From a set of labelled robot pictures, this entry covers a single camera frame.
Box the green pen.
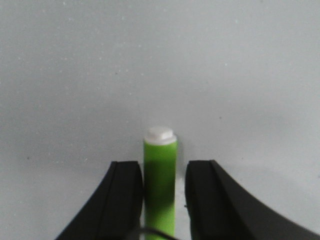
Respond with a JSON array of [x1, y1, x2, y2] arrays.
[[143, 126, 178, 236]]

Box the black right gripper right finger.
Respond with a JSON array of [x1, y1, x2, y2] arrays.
[[185, 160, 320, 240]]

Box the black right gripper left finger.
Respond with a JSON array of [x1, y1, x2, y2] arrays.
[[57, 161, 144, 240]]

